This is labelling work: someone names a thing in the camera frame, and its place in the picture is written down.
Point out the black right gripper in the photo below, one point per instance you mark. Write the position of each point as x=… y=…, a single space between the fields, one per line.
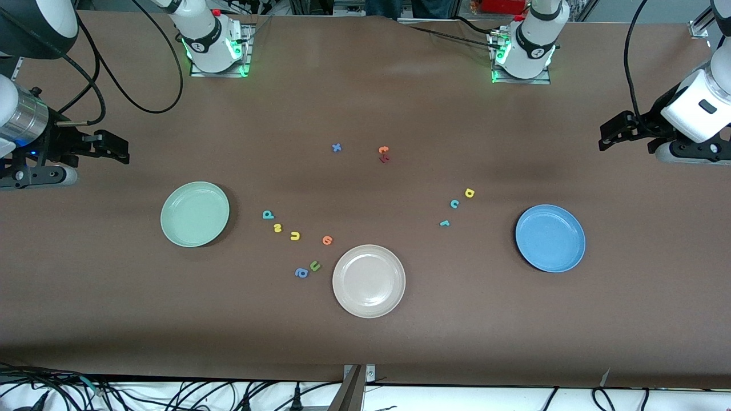
x=59 y=142

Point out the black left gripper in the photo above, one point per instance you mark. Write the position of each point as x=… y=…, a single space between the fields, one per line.
x=650 y=123

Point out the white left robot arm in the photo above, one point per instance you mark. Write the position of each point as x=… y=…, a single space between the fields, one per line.
x=534 y=40

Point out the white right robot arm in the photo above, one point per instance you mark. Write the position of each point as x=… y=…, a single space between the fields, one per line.
x=208 y=40

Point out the light green plate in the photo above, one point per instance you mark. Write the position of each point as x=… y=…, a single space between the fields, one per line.
x=195 y=214

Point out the blue plate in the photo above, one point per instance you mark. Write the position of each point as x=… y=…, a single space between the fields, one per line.
x=550 y=238

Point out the red box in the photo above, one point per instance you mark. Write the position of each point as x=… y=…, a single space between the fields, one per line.
x=505 y=5

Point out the blue letter a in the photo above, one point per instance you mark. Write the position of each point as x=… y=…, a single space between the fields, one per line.
x=297 y=273

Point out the white paper tab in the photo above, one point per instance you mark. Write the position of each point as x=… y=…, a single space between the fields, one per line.
x=605 y=378

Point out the blue jeans of person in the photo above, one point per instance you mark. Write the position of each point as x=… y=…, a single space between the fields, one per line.
x=405 y=7

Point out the beige plate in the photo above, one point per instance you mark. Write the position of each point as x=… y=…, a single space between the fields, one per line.
x=369 y=281

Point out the brown table mat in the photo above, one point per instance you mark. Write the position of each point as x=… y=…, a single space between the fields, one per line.
x=365 y=354

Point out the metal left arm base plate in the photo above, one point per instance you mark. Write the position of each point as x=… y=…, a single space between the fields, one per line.
x=519 y=81

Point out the aluminium frame corner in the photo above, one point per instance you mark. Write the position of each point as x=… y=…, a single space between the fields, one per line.
x=699 y=28

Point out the aluminium frame rail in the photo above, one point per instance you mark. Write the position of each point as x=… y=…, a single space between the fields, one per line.
x=16 y=67

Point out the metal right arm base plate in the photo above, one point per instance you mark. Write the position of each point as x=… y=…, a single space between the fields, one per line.
x=248 y=57

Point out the dark aluminium frame strut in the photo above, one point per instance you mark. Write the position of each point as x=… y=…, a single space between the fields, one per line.
x=348 y=394

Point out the metal corner bracket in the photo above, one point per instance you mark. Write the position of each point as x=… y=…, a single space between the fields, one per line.
x=370 y=374

